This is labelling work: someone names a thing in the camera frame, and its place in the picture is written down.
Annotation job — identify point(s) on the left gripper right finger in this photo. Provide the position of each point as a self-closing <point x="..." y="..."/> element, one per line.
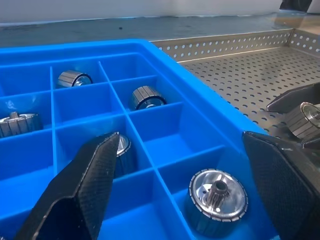
<point x="282" y="187"/>

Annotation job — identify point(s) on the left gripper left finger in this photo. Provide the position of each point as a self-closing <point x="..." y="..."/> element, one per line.
<point x="82" y="187"/>

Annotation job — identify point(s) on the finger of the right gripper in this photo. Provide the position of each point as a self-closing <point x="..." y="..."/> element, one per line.
<point x="312" y="145"/>
<point x="292" y="100"/>

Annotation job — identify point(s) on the perforated steel tray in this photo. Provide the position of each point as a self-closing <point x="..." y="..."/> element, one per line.
<point x="237" y="75"/>

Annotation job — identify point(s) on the blue plastic compartment tray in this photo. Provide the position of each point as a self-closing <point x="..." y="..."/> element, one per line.
<point x="175" y="135"/>

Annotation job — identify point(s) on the black and grey equipment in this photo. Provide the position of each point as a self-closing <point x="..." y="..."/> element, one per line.
<point x="295" y="4"/>

